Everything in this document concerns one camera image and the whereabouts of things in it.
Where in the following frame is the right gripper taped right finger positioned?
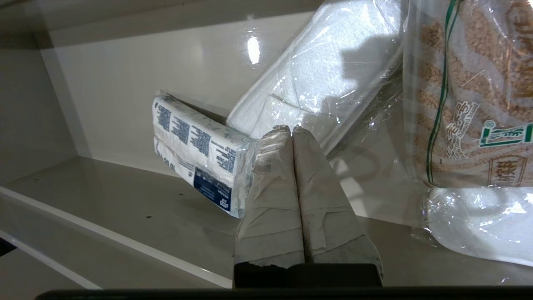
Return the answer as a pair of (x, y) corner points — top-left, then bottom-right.
(292, 125), (383, 265)

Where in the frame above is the green brown snack bag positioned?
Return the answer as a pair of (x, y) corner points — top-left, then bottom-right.
(402, 0), (533, 189)

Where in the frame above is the white tissue pack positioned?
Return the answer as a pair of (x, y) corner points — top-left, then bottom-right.
(152, 90), (259, 219)

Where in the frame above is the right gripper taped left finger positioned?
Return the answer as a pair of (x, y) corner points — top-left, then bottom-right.
(233, 125), (306, 268)

